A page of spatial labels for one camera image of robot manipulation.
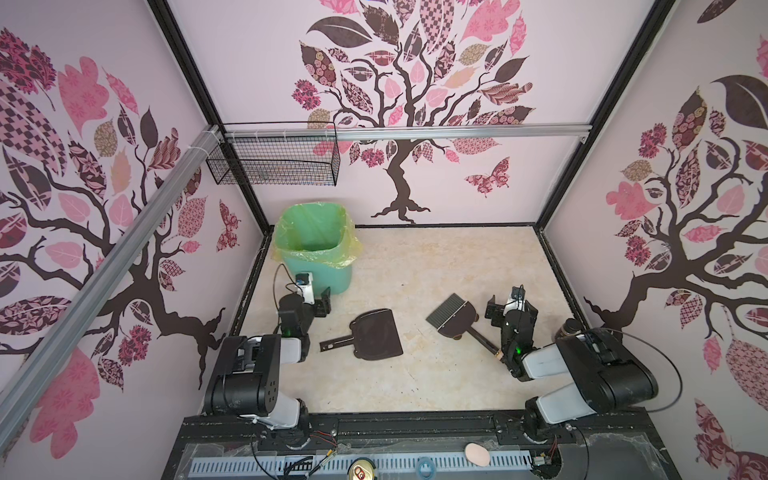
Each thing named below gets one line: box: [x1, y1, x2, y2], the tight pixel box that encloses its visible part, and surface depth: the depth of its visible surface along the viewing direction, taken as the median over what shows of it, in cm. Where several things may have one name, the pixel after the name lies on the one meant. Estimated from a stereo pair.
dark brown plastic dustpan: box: [319, 308, 403, 361], surface depth 92 cm
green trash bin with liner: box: [271, 202, 363, 295], surface depth 90 cm
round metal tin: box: [347, 457, 376, 480], surface depth 61 cm
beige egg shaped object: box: [465, 443, 491, 467], surface depth 71 cm
